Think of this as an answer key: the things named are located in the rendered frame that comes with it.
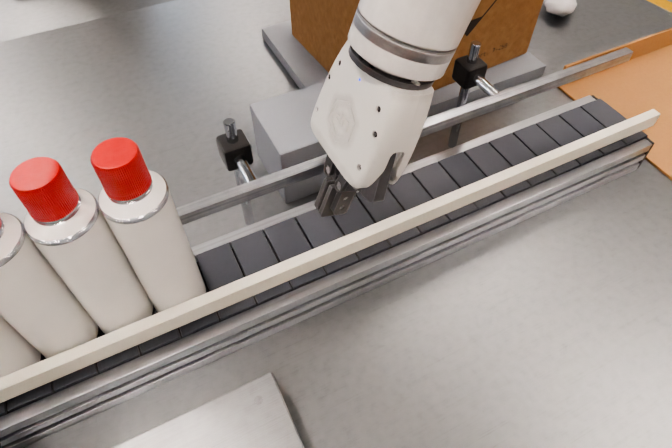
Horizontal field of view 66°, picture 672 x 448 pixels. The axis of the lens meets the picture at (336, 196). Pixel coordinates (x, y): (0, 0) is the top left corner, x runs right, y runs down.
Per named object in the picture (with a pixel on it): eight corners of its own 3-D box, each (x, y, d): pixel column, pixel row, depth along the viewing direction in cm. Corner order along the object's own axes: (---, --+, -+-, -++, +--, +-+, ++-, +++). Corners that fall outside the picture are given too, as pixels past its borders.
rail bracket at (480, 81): (467, 176, 69) (497, 74, 56) (436, 141, 73) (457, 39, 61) (487, 168, 70) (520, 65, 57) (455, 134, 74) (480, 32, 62)
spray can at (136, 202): (161, 330, 50) (81, 190, 34) (148, 287, 53) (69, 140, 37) (214, 308, 51) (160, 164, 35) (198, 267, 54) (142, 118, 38)
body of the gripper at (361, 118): (330, 14, 43) (295, 124, 50) (394, 84, 37) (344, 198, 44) (401, 21, 47) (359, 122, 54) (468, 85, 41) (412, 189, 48)
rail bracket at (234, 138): (255, 262, 60) (234, 164, 48) (234, 217, 65) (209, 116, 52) (281, 252, 61) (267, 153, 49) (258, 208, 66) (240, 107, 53)
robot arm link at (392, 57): (336, -8, 41) (325, 27, 43) (393, 51, 36) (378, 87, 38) (416, 2, 46) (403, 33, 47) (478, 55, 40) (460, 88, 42)
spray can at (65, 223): (102, 348, 48) (-10, 212, 33) (97, 301, 52) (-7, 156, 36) (158, 329, 50) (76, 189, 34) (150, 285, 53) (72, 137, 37)
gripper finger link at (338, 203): (337, 161, 48) (316, 212, 52) (353, 184, 46) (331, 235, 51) (365, 159, 50) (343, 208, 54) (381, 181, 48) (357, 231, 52)
